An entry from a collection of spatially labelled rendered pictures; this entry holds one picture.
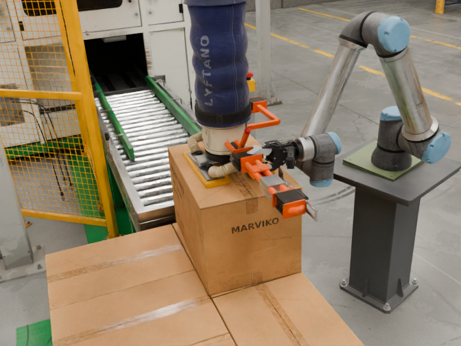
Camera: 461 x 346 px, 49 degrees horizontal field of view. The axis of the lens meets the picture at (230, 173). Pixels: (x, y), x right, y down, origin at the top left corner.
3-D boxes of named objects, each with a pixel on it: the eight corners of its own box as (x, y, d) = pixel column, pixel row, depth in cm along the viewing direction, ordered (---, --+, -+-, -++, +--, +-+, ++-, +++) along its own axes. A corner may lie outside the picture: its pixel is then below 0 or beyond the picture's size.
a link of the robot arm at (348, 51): (347, 1, 192) (279, 160, 211) (369, 7, 182) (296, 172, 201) (367, 11, 198) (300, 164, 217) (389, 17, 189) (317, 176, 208)
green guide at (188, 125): (147, 84, 460) (145, 75, 456) (158, 83, 463) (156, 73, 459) (201, 147, 325) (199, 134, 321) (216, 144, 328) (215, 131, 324)
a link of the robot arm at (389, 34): (426, 134, 232) (381, 1, 185) (457, 150, 219) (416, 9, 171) (403, 156, 231) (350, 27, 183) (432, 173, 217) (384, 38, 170)
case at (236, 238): (175, 220, 248) (167, 146, 230) (252, 204, 258) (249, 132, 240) (208, 296, 196) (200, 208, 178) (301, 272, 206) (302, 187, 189)
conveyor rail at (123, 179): (87, 110, 450) (83, 90, 441) (92, 110, 451) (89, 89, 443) (140, 245, 255) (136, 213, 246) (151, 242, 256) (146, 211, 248)
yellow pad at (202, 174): (182, 156, 220) (181, 145, 218) (204, 152, 223) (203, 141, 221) (206, 189, 191) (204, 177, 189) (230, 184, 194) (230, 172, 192)
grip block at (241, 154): (231, 164, 186) (230, 150, 184) (256, 159, 189) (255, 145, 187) (239, 174, 179) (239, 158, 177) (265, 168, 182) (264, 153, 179)
